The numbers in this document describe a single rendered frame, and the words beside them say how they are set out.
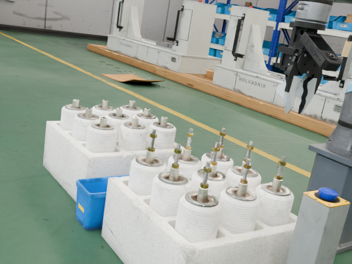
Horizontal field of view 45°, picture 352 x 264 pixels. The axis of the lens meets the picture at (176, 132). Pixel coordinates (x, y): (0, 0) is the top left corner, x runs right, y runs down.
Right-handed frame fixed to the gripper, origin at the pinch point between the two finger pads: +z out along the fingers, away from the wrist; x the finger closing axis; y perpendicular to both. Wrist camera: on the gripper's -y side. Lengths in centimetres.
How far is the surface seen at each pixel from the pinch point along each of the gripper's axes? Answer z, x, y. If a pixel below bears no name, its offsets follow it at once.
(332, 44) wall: -11, -691, 691
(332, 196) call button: 13.8, 2.3, -19.0
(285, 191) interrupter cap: 20.9, -1.3, -1.5
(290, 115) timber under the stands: 41, -144, 163
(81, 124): 23, 36, 60
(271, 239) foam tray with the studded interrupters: 29.7, 5.7, -8.1
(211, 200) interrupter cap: 21.0, 21.5, -4.1
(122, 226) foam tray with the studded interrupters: 37, 34, 15
